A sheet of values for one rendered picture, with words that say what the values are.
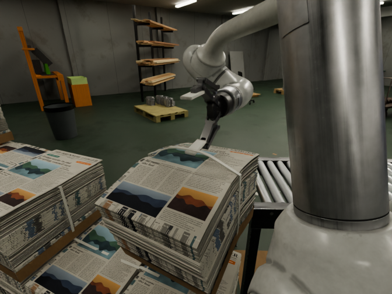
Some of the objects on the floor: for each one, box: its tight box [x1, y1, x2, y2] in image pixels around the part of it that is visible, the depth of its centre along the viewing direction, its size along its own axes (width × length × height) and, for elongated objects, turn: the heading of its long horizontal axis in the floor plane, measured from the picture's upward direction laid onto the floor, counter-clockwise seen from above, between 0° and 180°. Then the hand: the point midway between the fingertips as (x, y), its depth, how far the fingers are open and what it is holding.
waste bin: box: [43, 103, 78, 140], centre depth 401 cm, size 48×48×61 cm
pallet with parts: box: [134, 95, 188, 123], centre depth 558 cm, size 136×96×38 cm
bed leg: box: [240, 225, 261, 294], centre depth 120 cm, size 6×6×68 cm
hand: (189, 124), depth 53 cm, fingers open, 14 cm apart
